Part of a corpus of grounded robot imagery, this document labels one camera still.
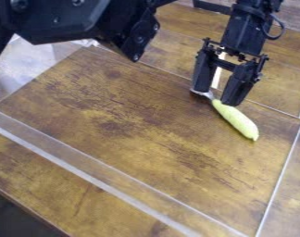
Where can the clear acrylic enclosure wall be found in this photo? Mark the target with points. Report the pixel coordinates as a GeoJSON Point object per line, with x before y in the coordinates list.
{"type": "Point", "coordinates": [122, 125]}

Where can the black bar on table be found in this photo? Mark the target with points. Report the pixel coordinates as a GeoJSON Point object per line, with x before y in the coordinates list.
{"type": "Point", "coordinates": [211, 7]}

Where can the green handled metal spoon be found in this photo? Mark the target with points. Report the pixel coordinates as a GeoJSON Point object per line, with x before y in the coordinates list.
{"type": "Point", "coordinates": [243, 124]}

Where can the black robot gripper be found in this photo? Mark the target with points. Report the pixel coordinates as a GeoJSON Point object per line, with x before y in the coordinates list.
{"type": "Point", "coordinates": [237, 53]}

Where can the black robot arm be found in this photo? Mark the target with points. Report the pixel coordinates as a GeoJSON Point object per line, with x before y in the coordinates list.
{"type": "Point", "coordinates": [123, 25]}

